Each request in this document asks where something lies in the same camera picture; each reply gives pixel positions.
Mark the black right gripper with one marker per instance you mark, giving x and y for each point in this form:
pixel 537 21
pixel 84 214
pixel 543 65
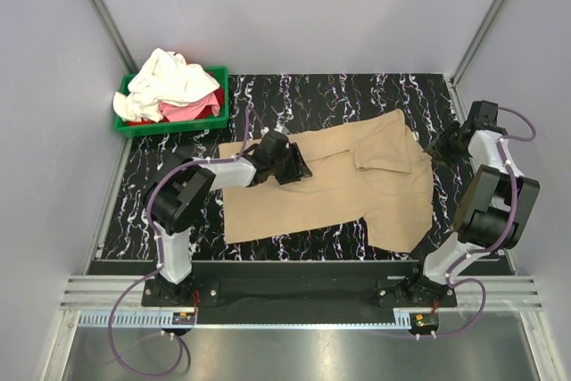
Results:
pixel 440 148

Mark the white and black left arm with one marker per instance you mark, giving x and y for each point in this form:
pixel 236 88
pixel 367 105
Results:
pixel 176 196

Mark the aluminium corner post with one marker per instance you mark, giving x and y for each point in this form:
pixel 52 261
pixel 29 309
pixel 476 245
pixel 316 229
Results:
pixel 113 32
pixel 483 29

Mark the white t-shirt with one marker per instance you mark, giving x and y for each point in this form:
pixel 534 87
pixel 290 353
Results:
pixel 165 82

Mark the aluminium rail frame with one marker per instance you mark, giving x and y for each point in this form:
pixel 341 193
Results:
pixel 497 331

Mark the white slotted cable duct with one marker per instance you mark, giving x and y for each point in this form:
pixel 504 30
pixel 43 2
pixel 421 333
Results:
pixel 398 320

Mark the right aluminium corner post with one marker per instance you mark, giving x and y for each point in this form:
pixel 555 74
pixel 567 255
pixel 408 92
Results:
pixel 483 29

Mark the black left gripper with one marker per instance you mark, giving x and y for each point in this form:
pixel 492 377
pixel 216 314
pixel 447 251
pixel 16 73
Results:
pixel 297 168

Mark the green plastic bin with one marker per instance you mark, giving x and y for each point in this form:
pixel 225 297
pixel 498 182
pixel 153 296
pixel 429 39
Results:
pixel 220 73

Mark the left aluminium corner post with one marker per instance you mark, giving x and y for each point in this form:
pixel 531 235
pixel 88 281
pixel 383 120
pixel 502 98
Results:
pixel 113 32

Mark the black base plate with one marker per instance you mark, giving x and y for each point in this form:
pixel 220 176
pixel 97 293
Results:
pixel 303 293

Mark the pink t-shirt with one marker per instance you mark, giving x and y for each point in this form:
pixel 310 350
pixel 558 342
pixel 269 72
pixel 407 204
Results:
pixel 201 109

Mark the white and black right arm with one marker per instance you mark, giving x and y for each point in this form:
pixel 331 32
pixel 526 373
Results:
pixel 493 212

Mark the beige t-shirt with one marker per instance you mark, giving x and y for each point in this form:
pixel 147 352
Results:
pixel 370 169

